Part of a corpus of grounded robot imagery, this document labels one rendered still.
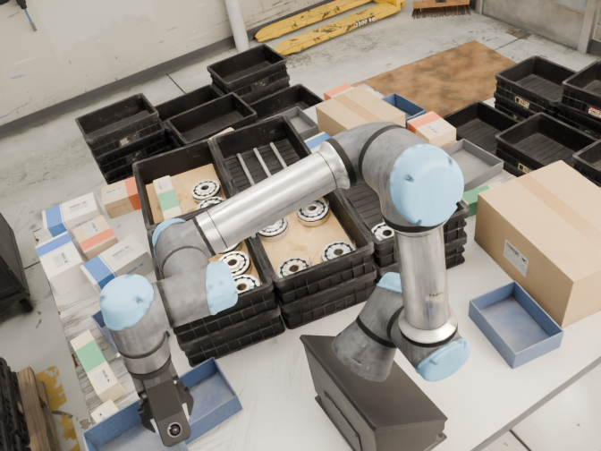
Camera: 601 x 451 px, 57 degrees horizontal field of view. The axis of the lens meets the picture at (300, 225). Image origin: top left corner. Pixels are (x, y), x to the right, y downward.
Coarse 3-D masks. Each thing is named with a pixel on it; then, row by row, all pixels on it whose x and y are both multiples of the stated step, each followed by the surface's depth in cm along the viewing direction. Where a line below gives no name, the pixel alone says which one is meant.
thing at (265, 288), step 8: (208, 208) 174; (192, 216) 173; (152, 232) 171; (152, 248) 167; (256, 248) 158; (152, 256) 162; (256, 256) 156; (264, 264) 153; (160, 272) 157; (264, 272) 150; (272, 280) 148; (256, 288) 147; (264, 288) 147; (272, 288) 148; (240, 296) 145; (248, 296) 146; (256, 296) 147
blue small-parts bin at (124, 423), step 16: (112, 416) 102; (128, 416) 104; (96, 432) 102; (112, 432) 104; (128, 432) 106; (144, 432) 106; (96, 448) 103; (112, 448) 104; (128, 448) 104; (144, 448) 103; (160, 448) 103; (176, 448) 102
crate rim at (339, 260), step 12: (336, 192) 170; (360, 228) 159; (264, 252) 156; (348, 252) 151; (360, 252) 151; (372, 252) 153; (324, 264) 149; (336, 264) 150; (276, 276) 149; (288, 276) 148; (300, 276) 148; (312, 276) 150
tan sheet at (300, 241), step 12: (288, 216) 181; (300, 228) 176; (312, 228) 175; (324, 228) 174; (336, 228) 173; (288, 240) 173; (300, 240) 172; (312, 240) 171; (324, 240) 170; (336, 240) 169; (348, 240) 169; (276, 252) 169; (288, 252) 169; (300, 252) 168; (312, 252) 167; (276, 264) 166; (312, 264) 164
